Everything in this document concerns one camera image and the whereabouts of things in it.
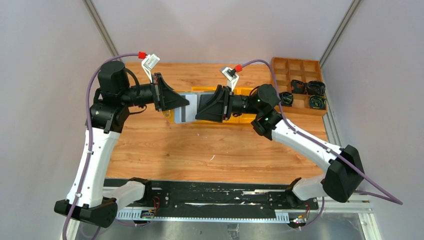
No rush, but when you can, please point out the yellow three-compartment bin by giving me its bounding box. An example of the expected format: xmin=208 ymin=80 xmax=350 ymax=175
xmin=191 ymin=86 xmax=256 ymax=124

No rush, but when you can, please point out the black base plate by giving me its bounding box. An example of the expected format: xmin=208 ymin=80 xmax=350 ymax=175
xmin=102 ymin=178 xmax=355 ymax=220

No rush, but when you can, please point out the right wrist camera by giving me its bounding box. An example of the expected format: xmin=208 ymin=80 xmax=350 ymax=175
xmin=220 ymin=66 xmax=240 ymax=92

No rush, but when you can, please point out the black green coiled strap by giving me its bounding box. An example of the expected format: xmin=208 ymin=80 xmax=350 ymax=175
xmin=309 ymin=95 xmax=327 ymax=110

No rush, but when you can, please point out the black coiled strap upper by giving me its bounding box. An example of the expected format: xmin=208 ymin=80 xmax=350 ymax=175
xmin=290 ymin=79 xmax=306 ymax=95

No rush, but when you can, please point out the wooden compartment tray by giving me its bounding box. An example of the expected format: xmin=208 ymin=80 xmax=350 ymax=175
xmin=270 ymin=57 xmax=328 ymax=117

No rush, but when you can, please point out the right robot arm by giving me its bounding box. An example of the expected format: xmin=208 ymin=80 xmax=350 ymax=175
xmin=195 ymin=84 xmax=364 ymax=207

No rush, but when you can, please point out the aluminium frame rail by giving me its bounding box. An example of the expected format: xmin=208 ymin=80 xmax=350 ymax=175
xmin=75 ymin=179 xmax=381 ymax=240

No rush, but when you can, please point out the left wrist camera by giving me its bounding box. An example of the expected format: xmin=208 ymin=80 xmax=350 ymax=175
xmin=141 ymin=53 xmax=161 ymax=83

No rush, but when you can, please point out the grey credit card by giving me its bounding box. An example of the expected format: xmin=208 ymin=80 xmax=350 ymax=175
xmin=173 ymin=92 xmax=200 ymax=124

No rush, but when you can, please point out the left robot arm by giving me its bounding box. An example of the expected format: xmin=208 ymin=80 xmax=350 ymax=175
xmin=54 ymin=60 xmax=189 ymax=228

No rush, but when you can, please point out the black coiled strap right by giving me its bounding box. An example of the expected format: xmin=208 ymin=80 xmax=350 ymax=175
xmin=305 ymin=80 xmax=327 ymax=96

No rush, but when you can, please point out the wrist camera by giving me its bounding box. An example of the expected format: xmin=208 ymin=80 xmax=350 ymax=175
xmin=220 ymin=66 xmax=240 ymax=92
xmin=141 ymin=53 xmax=161 ymax=83

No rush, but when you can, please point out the black coiled strap left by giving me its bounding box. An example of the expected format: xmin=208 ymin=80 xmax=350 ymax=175
xmin=278 ymin=92 xmax=295 ymax=107

